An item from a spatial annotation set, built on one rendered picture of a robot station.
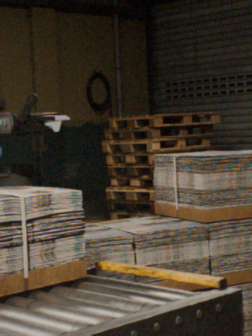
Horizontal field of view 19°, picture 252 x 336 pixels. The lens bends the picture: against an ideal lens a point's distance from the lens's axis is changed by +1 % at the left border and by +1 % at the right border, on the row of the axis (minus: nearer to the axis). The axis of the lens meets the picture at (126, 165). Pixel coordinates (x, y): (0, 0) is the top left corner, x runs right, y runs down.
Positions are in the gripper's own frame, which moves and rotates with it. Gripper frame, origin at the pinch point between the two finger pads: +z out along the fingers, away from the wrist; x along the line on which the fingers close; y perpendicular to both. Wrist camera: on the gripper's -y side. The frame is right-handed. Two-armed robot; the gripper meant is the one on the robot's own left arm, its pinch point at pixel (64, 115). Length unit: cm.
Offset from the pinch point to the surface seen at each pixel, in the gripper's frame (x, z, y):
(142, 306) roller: 129, -11, 27
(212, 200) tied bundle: 37, 44, 28
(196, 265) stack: 42, 36, 49
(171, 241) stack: 42, 27, 40
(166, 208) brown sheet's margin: 12, 36, 36
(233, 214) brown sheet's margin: 37, 52, 33
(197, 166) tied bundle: 34, 40, 16
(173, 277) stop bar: 110, 3, 28
